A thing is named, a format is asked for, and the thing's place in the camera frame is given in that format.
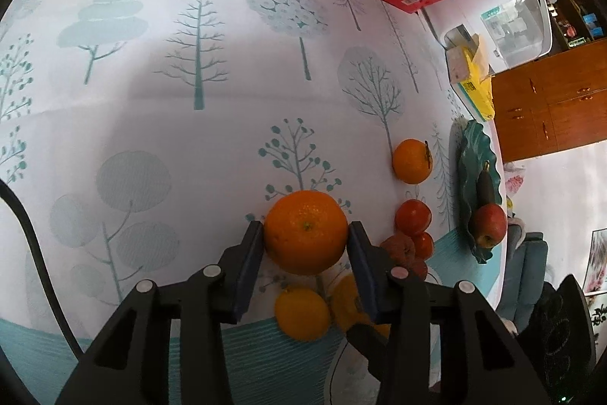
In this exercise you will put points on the wooden display shelf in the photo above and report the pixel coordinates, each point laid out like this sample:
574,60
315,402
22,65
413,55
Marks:
576,13

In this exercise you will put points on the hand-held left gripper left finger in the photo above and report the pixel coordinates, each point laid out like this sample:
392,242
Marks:
249,272

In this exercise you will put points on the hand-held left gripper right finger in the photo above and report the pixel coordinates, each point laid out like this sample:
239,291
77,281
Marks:
363,277

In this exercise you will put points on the mandarin with leaf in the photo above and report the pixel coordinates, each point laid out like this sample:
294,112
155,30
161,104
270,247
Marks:
411,160

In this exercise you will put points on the small yellow orange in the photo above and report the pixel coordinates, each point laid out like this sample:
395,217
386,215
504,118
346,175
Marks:
302,314

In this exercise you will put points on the small red tomato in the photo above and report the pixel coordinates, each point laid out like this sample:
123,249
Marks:
425,246

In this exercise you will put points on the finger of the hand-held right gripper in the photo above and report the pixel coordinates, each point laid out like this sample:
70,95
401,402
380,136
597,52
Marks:
372,350

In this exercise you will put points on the large orange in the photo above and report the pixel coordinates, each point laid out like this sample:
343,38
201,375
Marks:
306,232

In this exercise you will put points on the yellow tissue pack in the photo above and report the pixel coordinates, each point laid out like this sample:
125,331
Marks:
476,87

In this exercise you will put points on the wooden cabinet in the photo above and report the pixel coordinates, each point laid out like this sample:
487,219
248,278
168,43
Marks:
555,111

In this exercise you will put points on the grey blue chair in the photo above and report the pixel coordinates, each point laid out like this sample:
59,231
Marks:
526,272

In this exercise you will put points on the white storage box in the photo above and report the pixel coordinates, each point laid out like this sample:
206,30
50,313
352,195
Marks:
517,6

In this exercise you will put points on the dark green scalloped plate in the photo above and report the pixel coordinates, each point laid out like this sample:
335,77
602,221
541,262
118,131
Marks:
467,167

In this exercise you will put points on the red apple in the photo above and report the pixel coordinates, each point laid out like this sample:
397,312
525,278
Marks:
488,224

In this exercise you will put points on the wrinkled red lychee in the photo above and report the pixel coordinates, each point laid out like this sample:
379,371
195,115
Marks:
416,270
400,248

